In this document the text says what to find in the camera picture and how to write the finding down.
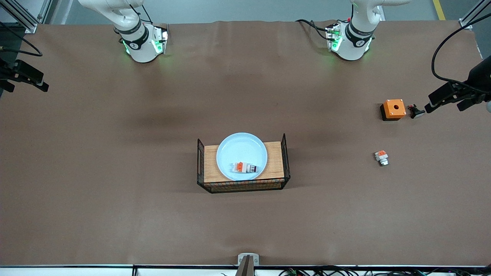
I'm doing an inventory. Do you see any aluminium frame profile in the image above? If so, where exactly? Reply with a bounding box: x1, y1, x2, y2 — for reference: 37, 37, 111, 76
0, 0, 39, 34
459, 0, 491, 30

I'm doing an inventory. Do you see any light blue round plate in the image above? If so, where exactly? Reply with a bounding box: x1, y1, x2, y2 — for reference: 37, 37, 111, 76
216, 132, 268, 181

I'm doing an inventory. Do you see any orange button enclosure box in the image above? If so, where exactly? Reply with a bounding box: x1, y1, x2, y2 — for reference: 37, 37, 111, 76
380, 99, 407, 122

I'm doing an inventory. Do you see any white table edge rail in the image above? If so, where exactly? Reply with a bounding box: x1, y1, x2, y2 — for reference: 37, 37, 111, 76
0, 264, 491, 276

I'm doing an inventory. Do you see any black cable bundle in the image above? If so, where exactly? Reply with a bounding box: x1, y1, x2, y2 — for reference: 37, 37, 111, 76
278, 266, 491, 276

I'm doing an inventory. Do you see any red push button switch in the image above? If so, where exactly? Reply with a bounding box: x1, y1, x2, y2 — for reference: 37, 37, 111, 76
230, 161, 258, 174

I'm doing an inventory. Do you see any grey metal bracket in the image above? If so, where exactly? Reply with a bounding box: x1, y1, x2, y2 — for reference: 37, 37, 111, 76
238, 253, 260, 266

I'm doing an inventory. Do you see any brown camera post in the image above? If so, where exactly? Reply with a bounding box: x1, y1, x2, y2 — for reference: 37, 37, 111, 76
235, 256, 256, 276

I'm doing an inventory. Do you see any brown table cover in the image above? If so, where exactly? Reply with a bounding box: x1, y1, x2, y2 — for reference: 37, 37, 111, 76
0, 20, 491, 267

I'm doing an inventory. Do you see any black square push button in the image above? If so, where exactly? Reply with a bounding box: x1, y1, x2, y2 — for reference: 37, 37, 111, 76
407, 104, 426, 119

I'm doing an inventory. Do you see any black wire basket wooden base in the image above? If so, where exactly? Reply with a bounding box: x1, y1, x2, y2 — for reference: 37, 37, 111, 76
197, 133, 291, 193

